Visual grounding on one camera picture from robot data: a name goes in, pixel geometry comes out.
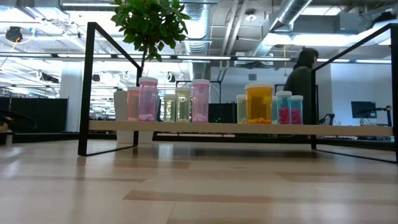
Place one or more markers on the large yellow pill bottle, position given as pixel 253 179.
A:
pixel 184 105

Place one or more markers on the small yellow pill bottle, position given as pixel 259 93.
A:
pixel 170 109

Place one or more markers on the pale yellow pill bottle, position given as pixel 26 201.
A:
pixel 241 109

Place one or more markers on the large pink pill bottle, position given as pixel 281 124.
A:
pixel 148 102

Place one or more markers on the orange pill bottle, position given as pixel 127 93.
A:
pixel 259 102

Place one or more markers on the salmon pink pill bottle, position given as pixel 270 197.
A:
pixel 133 105

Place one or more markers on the teal bottle white pills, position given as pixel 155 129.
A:
pixel 275 109

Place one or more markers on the blue bottle red pills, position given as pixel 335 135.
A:
pixel 298 104
pixel 284 102

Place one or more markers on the black background robot arm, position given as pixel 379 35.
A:
pixel 329 117

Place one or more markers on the ceiling light strip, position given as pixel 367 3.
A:
pixel 202 57
pixel 373 61
pixel 264 58
pixel 342 60
pixel 68 55
pixel 25 55
pixel 119 57

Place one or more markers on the green plant in white pot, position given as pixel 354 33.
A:
pixel 124 109

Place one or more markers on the yellow hanging pendant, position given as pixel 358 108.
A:
pixel 285 62

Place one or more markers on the person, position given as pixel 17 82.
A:
pixel 300 84

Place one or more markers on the round ceiling device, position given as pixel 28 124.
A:
pixel 250 17

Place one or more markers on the bright ceiling light panel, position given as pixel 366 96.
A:
pixel 301 40

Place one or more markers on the black partition panel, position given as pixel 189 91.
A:
pixel 46 115

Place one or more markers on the dark computer monitor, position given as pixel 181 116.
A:
pixel 363 109

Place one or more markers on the small grey box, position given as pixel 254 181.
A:
pixel 7 138

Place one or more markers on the black ceiling mounted device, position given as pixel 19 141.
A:
pixel 14 34

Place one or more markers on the grey wall vent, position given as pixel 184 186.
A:
pixel 252 77

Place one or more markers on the black metal shelf frame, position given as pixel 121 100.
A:
pixel 395 124
pixel 88 93

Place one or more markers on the silver spiral air duct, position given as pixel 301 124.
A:
pixel 290 12

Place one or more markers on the black aluminium table rail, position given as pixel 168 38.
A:
pixel 46 137

